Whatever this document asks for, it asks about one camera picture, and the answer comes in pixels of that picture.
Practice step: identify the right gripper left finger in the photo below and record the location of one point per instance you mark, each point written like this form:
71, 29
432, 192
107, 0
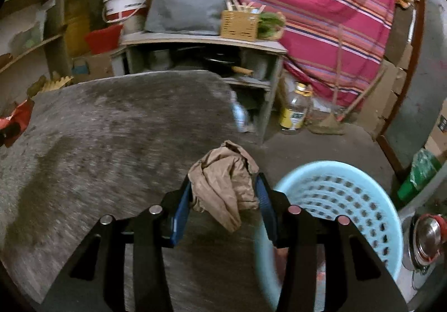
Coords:
93, 277

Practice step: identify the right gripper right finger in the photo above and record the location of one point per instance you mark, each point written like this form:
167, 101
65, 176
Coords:
356, 278

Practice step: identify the brown paper bag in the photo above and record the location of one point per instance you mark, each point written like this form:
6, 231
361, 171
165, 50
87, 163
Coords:
223, 184

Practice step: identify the red paper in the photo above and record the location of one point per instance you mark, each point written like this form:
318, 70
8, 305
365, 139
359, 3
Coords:
14, 125

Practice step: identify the steel kettle red trim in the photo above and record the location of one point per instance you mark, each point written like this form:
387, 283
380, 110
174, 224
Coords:
424, 241

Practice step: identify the grey shaggy table mat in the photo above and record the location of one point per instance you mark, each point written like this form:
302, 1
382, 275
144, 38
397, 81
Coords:
116, 146

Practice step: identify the light blue plastic basket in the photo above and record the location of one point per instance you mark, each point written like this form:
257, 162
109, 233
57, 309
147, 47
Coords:
327, 189

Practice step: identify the green plastic bag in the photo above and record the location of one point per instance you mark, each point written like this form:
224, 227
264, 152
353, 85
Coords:
424, 167

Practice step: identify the cardboard box at right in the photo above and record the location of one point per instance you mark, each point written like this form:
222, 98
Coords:
437, 140

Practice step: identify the small plastic water bottle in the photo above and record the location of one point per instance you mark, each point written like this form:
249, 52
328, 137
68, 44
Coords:
241, 116

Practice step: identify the straw broom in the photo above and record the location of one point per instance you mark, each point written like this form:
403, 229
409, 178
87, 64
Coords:
333, 123

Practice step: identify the cardboard box blue print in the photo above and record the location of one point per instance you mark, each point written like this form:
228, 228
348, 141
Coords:
91, 67

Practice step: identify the egg carton tray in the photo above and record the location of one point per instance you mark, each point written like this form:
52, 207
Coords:
56, 84

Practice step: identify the clear oil bottle yellow label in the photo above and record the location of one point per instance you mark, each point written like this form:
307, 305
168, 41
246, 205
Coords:
295, 106

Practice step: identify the wooden rolling pin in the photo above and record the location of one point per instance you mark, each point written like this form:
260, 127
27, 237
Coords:
243, 71

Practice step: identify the red plastic basket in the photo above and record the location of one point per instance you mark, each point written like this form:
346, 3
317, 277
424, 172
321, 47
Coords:
104, 40

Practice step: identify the grey wooden side cabinet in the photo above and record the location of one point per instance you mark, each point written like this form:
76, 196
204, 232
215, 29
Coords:
140, 52

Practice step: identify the wooden shelf unit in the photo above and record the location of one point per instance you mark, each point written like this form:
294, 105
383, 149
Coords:
32, 46

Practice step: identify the tan cutlery holder box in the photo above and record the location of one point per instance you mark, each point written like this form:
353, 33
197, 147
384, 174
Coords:
239, 25

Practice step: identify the white plastic bucket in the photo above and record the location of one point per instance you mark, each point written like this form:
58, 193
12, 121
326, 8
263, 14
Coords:
115, 11

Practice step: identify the grey cloth cover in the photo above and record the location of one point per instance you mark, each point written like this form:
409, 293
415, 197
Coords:
196, 17

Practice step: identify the green vegetables bundle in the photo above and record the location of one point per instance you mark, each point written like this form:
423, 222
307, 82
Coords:
271, 26

